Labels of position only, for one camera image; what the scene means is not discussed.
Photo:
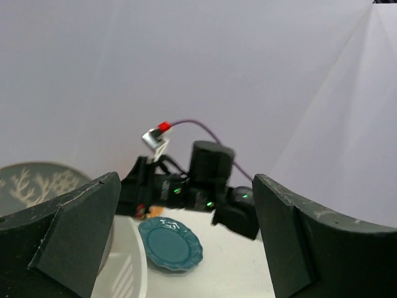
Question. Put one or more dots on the white plastic basket bin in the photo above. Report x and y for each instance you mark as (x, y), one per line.
(125, 271)

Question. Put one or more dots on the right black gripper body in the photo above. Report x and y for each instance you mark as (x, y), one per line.
(143, 187)

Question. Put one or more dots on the orange woven round plate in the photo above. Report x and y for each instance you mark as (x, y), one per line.
(154, 211)

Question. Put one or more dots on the teal scalloped round plate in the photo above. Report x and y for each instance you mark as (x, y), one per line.
(170, 244)

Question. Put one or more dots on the grey reindeer round plate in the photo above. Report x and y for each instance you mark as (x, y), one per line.
(27, 184)

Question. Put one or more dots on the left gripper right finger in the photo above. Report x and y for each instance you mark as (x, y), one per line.
(314, 251)

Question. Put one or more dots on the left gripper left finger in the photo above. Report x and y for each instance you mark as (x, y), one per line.
(54, 249)

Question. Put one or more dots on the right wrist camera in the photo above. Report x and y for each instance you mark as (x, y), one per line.
(155, 139)

